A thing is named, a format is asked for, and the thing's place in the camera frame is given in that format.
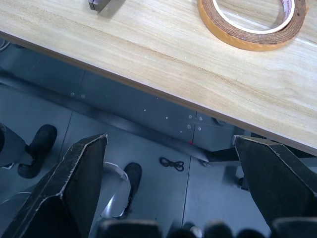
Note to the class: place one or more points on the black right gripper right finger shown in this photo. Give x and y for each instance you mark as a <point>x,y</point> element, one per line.
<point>277,183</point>

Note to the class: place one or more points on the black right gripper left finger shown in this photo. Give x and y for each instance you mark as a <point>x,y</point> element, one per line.
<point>67,193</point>

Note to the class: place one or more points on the grey metal object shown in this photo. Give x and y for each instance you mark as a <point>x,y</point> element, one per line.
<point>97,4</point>

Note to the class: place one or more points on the silver robot leg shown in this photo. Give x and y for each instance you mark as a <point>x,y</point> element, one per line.
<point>112,196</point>

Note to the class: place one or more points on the black robot foot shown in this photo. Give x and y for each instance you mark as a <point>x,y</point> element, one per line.
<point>37,153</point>
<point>132,184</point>

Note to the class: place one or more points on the brown double-sided tape roll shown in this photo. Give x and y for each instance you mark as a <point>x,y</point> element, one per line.
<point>255,29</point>

